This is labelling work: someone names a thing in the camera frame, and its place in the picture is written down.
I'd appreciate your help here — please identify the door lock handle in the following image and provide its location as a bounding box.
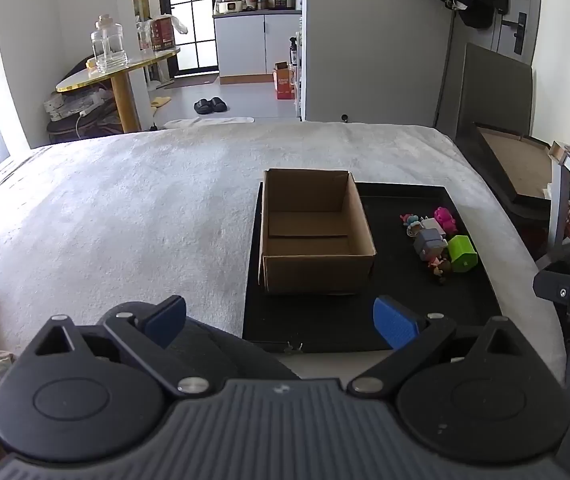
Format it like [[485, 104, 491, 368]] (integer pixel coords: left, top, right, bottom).
[[501, 11, 528, 56]]

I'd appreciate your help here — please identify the black tray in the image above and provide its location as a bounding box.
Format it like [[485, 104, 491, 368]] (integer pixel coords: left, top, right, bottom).
[[242, 180, 503, 354]]

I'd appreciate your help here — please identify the small glass jar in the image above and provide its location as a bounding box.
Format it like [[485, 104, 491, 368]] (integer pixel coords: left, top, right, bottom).
[[136, 21, 156, 57]]

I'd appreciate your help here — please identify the brown door mat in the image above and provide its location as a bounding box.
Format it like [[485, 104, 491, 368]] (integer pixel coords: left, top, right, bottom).
[[165, 74, 220, 90]]

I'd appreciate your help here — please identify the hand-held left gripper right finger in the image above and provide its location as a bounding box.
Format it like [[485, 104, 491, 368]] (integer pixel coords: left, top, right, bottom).
[[347, 296, 533, 400]]

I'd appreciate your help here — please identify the dark leaning board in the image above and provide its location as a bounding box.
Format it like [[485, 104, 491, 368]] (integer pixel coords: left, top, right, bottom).
[[457, 42, 534, 141]]

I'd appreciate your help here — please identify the cardboard box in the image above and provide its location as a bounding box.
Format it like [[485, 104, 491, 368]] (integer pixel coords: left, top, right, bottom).
[[257, 168, 377, 296]]

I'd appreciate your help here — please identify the large glass jar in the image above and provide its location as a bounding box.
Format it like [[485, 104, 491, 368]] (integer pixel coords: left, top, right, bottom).
[[90, 14, 130, 74]]

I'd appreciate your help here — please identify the green hexagonal block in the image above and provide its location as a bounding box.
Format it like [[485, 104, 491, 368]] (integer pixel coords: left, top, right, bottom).
[[446, 235, 479, 274]]

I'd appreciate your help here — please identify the orange carton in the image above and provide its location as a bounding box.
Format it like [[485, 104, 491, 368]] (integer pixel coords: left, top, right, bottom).
[[272, 61, 296, 100]]

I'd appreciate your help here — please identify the dark framed brown board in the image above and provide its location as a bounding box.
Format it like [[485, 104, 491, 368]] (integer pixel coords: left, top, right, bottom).
[[467, 121, 556, 218]]

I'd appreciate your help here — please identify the white kitchen cabinet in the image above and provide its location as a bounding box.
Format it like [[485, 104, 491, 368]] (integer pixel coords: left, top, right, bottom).
[[213, 10, 303, 81]]

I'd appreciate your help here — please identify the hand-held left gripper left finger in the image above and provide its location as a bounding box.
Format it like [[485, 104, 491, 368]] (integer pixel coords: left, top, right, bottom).
[[35, 295, 213, 398]]

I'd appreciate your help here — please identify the black framed glass door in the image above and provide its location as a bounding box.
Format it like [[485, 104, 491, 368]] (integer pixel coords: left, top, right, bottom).
[[157, 0, 220, 78]]

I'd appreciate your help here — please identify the brown-haired doll figure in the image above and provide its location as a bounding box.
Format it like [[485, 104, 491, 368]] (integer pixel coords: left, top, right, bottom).
[[427, 254, 454, 286]]

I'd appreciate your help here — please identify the small doll figure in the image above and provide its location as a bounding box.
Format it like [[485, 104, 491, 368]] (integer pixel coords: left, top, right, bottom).
[[399, 212, 424, 239]]

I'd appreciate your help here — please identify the grey-blue block toy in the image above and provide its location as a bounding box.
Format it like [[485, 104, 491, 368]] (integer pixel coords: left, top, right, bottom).
[[413, 227, 448, 262]]

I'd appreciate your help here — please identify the white floor towel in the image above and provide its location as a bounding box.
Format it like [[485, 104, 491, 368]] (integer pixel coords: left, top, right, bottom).
[[165, 116, 256, 132]]

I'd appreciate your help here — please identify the round gold-edged table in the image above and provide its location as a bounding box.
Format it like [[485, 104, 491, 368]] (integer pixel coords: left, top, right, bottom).
[[56, 46, 182, 133]]

